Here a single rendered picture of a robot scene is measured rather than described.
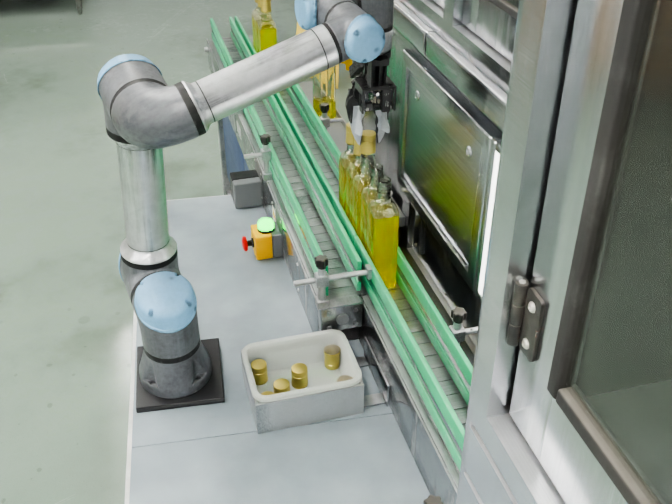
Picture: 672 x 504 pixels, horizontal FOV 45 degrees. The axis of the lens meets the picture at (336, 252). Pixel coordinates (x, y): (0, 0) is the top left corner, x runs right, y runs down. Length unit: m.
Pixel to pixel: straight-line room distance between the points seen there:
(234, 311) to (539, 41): 1.49
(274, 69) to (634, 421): 0.99
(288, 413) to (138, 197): 0.51
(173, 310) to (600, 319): 1.13
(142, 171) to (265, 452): 0.59
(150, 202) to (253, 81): 0.35
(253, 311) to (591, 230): 1.46
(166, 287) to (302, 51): 0.54
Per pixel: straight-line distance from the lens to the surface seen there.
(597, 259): 0.55
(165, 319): 1.58
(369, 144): 1.73
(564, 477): 0.66
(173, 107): 1.37
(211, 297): 2.00
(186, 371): 1.68
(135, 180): 1.57
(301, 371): 1.67
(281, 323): 1.90
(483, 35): 1.57
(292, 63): 1.40
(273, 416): 1.62
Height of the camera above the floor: 1.94
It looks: 34 degrees down
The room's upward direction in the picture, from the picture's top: straight up
